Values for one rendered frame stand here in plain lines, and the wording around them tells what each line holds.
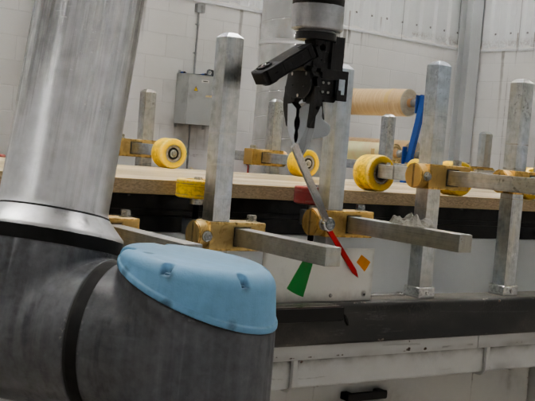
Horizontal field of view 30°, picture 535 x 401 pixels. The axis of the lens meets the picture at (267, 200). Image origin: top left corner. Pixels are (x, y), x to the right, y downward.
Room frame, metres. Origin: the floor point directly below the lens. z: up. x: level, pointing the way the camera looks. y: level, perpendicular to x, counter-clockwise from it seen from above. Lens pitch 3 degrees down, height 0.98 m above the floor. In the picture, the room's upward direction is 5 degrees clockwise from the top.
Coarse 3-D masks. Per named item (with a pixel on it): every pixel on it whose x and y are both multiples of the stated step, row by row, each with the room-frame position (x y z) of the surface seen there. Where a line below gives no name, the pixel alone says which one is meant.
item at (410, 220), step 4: (392, 216) 1.76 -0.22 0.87; (396, 216) 1.77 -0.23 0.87; (408, 216) 1.75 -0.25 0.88; (412, 216) 1.72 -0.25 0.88; (416, 216) 1.72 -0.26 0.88; (392, 220) 1.75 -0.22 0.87; (396, 220) 1.74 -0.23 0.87; (400, 220) 1.73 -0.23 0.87; (404, 220) 1.73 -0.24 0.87; (408, 220) 1.72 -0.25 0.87; (412, 220) 1.72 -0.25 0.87; (416, 220) 1.71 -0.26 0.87; (420, 220) 1.75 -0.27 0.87; (424, 220) 1.74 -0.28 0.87; (428, 220) 1.74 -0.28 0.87; (404, 224) 1.72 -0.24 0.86; (408, 224) 1.72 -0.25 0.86; (412, 224) 1.71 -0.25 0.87; (416, 224) 1.71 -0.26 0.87; (420, 224) 1.71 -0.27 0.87; (424, 224) 1.73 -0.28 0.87; (428, 224) 1.73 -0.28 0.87; (432, 224) 1.73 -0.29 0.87
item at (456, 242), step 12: (300, 216) 1.98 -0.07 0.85; (348, 216) 1.86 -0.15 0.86; (348, 228) 1.86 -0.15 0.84; (360, 228) 1.83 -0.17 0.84; (372, 228) 1.81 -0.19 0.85; (384, 228) 1.78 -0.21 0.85; (396, 228) 1.75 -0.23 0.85; (408, 228) 1.73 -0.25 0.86; (420, 228) 1.71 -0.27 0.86; (432, 228) 1.72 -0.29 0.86; (396, 240) 1.75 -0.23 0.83; (408, 240) 1.73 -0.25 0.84; (420, 240) 1.70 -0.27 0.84; (432, 240) 1.68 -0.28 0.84; (444, 240) 1.66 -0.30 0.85; (456, 240) 1.63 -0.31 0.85; (468, 240) 1.64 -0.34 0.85; (468, 252) 1.64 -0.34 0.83
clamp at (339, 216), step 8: (312, 208) 1.85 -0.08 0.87; (304, 216) 1.86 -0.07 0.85; (312, 216) 1.84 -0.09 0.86; (320, 216) 1.83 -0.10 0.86; (336, 216) 1.85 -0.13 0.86; (344, 216) 1.86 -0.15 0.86; (360, 216) 1.88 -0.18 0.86; (368, 216) 1.89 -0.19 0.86; (304, 224) 1.86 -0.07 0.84; (312, 224) 1.84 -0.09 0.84; (336, 224) 1.85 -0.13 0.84; (344, 224) 1.86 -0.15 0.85; (312, 232) 1.84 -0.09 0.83; (320, 232) 1.84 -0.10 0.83; (336, 232) 1.85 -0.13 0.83; (344, 232) 1.86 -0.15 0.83
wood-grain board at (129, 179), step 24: (0, 168) 1.79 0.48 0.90; (120, 168) 2.34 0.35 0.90; (144, 168) 2.49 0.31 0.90; (168, 168) 2.66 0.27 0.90; (120, 192) 1.81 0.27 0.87; (144, 192) 1.84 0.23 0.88; (168, 192) 1.87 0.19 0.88; (240, 192) 1.96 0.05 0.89; (264, 192) 2.00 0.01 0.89; (288, 192) 2.03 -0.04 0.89; (360, 192) 2.14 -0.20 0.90; (384, 192) 2.18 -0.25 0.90; (408, 192) 2.32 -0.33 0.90; (480, 192) 2.83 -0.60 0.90
